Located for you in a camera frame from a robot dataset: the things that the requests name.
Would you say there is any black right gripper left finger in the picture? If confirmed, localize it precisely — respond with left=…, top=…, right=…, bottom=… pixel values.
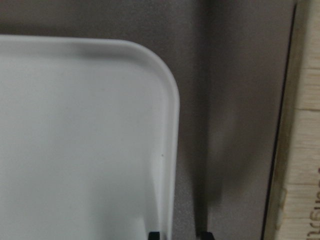
left=148, top=231, right=161, bottom=240

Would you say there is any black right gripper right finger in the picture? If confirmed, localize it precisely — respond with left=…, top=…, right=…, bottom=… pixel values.
left=200, top=231, right=215, bottom=240

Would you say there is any cream rabbit tray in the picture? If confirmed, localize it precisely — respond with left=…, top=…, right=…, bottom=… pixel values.
left=0, top=35, right=180, bottom=240

